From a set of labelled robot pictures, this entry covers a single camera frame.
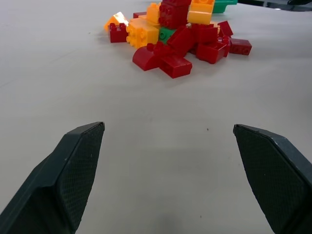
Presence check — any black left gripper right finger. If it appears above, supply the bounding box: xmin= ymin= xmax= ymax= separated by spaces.
xmin=233 ymin=124 xmax=312 ymax=234

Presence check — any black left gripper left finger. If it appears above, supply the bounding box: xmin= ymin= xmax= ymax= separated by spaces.
xmin=0 ymin=121 xmax=105 ymax=234

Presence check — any red curved plastic building brick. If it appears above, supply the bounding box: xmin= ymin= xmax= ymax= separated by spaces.
xmin=132 ymin=45 xmax=160 ymax=72

